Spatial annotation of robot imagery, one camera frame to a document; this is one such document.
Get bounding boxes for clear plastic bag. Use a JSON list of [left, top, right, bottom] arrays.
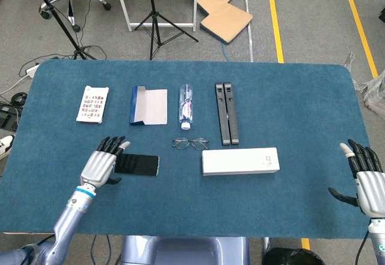
[[359, 75, 385, 118]]

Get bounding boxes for black waste bin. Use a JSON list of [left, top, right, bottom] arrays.
[[263, 248, 325, 265]]

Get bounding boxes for smartphone with teal back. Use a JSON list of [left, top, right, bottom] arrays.
[[113, 153, 161, 176]]

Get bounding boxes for black camera tripod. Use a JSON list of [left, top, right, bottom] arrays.
[[134, 0, 199, 61]]

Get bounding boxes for white black sneaker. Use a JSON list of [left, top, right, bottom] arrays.
[[0, 134, 15, 160]]

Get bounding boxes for white desk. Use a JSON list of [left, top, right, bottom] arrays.
[[112, 0, 198, 33]]

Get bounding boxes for blue-grey robot torso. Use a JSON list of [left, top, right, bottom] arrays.
[[120, 235, 251, 265]]

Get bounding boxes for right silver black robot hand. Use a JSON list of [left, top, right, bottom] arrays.
[[327, 139, 385, 218]]

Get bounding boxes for clear plastic water bottle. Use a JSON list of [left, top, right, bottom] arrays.
[[179, 83, 193, 131]]

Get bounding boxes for blue table cloth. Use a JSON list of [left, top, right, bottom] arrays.
[[0, 59, 371, 239]]

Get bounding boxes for white paperback book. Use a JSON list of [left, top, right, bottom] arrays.
[[76, 85, 109, 124]]

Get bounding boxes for black slanted light stand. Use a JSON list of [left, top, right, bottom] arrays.
[[28, 0, 97, 61]]

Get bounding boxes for long white cardboard box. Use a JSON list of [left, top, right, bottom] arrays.
[[201, 147, 280, 177]]

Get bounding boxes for open blue cardboard box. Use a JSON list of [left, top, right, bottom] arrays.
[[129, 85, 168, 126]]

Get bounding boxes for blue floor cable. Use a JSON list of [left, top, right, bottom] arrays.
[[221, 42, 231, 63]]

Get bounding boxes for black folded laptop stand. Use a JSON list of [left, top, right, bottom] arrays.
[[214, 81, 240, 146]]

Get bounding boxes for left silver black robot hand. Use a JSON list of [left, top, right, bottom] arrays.
[[78, 136, 132, 189]]

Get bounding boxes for thin black-rimmed glasses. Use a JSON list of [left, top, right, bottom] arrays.
[[172, 137, 210, 151]]

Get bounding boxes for black floor box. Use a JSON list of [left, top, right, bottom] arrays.
[[0, 102, 22, 129]]

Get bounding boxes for tan cardboard sheet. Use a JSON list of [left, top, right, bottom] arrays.
[[176, 0, 258, 43]]

